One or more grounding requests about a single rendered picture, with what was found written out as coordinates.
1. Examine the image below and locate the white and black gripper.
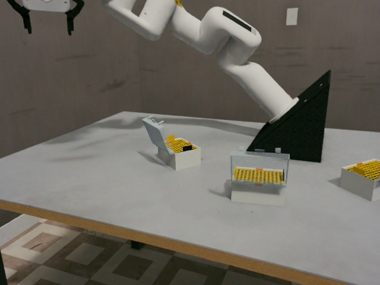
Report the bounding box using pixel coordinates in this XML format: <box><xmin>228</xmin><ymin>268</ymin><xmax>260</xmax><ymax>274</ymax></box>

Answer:
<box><xmin>7</xmin><ymin>0</ymin><xmax>84</xmax><ymax>36</ymax></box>

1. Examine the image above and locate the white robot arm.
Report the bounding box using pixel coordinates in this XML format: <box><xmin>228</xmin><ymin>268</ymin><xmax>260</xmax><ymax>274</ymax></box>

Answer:
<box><xmin>102</xmin><ymin>0</ymin><xmax>299</xmax><ymax>124</ymax></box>

